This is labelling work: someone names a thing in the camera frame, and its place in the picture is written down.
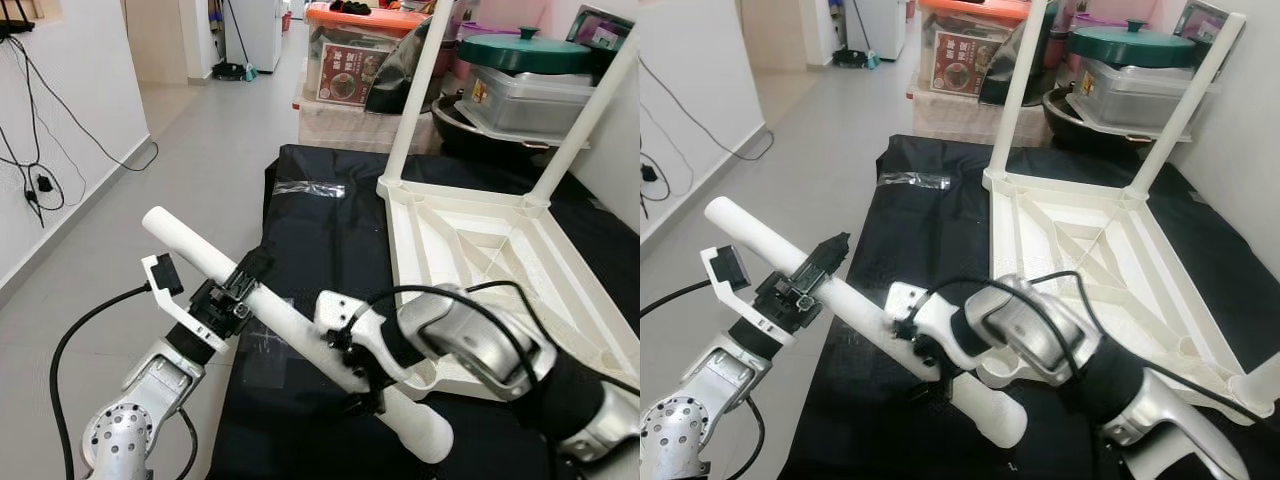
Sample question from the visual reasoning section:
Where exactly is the white refrigerator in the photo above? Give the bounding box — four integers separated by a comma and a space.
225, 0, 286, 73
850, 0, 908, 61

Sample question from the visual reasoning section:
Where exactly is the green head mop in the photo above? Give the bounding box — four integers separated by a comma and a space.
833, 0, 881, 69
212, 0, 259, 81

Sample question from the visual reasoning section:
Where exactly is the long clear tape strip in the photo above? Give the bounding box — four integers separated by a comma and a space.
878, 172, 953, 190
272, 180, 346, 199

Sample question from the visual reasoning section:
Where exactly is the white plastic table top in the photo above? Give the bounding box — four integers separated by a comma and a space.
983, 165, 1280, 421
375, 172, 641, 403

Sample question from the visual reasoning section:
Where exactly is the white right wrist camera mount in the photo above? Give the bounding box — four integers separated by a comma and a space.
315, 290, 421, 386
885, 280, 986, 386

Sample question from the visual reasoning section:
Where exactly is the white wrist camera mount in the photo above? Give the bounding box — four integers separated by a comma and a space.
700, 245, 791, 341
885, 280, 986, 386
140, 252, 236, 351
315, 290, 421, 386

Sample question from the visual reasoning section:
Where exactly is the beige cardboard box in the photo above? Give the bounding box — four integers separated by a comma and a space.
297, 95, 441, 153
905, 88, 1051, 146

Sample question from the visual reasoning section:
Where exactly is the clear plastic storage box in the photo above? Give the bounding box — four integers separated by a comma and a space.
1068, 60, 1216, 136
462, 70, 601, 141

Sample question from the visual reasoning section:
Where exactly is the black wok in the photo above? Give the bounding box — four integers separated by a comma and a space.
1040, 85, 1191, 151
432, 92, 561, 161

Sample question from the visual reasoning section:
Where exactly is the pink plastic container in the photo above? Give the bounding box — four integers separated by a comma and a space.
440, 0, 581, 46
1060, 0, 1181, 31

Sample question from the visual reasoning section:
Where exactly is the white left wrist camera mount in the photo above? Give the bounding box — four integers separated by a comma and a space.
140, 252, 236, 351
700, 245, 791, 341

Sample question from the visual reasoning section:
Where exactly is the black wall cable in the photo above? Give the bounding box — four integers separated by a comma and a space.
0, 35, 159, 226
640, 60, 776, 216

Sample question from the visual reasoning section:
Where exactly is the black tablecloth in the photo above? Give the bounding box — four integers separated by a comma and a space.
205, 143, 641, 480
780, 133, 1280, 480

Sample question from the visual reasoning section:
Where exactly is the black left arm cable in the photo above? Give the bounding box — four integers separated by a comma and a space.
50, 285, 201, 480
640, 280, 766, 480

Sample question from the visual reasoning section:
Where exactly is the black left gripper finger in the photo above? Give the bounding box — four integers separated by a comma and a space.
235, 248, 277, 287
798, 232, 853, 291

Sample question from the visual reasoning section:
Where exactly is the black wall router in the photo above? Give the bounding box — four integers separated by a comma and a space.
0, 0, 36, 39

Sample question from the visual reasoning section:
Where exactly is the wide clear tape patch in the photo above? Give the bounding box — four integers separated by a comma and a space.
232, 295, 301, 393

